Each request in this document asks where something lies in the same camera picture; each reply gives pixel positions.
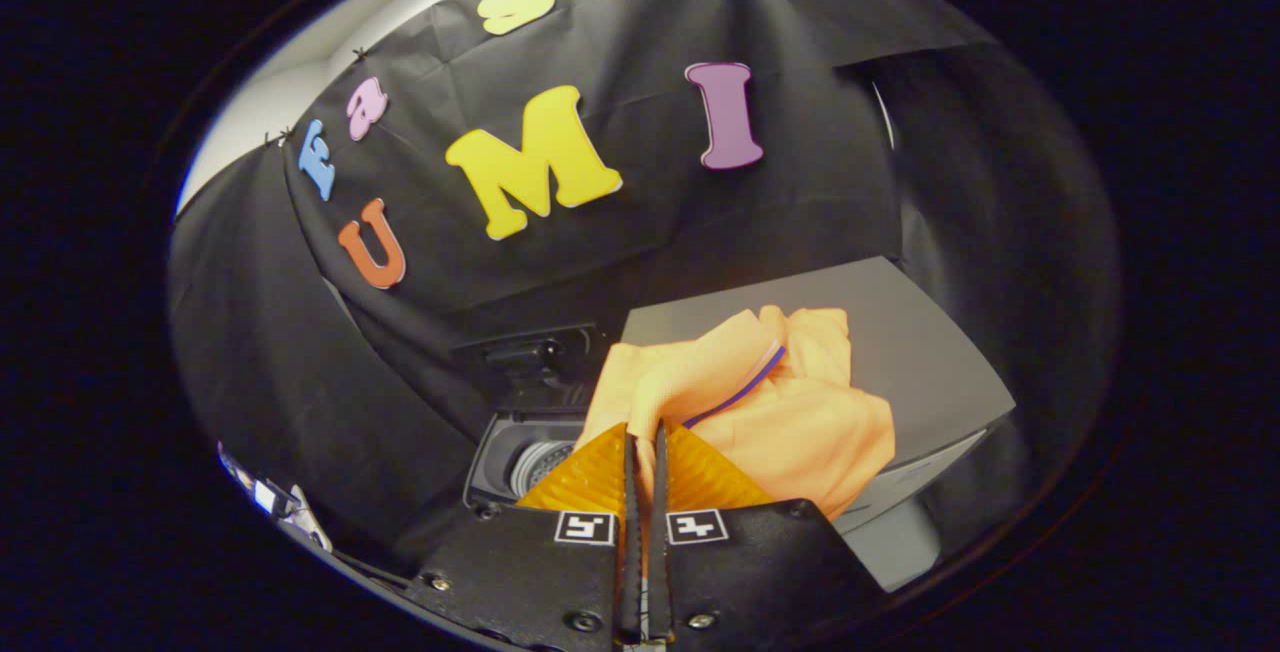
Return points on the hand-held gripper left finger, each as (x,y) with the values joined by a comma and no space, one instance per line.
(520,582)

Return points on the beige cabinet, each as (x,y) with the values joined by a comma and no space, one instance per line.
(920,352)

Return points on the orange garment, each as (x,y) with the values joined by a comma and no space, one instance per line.
(800,422)

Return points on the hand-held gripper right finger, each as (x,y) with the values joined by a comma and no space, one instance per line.
(760,572)

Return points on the dark washing machine lid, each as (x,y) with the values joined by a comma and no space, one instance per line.
(540,362)

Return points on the grey washing machine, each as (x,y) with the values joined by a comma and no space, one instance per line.
(510,457)

